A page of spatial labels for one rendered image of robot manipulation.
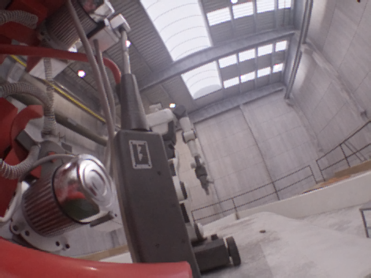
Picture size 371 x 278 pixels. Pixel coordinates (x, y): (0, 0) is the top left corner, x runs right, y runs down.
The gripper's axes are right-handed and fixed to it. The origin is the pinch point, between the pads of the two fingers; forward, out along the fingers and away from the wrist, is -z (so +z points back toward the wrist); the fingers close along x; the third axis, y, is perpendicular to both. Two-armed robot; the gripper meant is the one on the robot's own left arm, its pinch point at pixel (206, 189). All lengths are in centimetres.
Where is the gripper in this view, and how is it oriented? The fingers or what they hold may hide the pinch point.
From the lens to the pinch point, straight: 137.9
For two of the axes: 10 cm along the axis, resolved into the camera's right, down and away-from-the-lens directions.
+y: 9.5, -3.0, -0.1
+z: -2.4, -7.8, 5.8
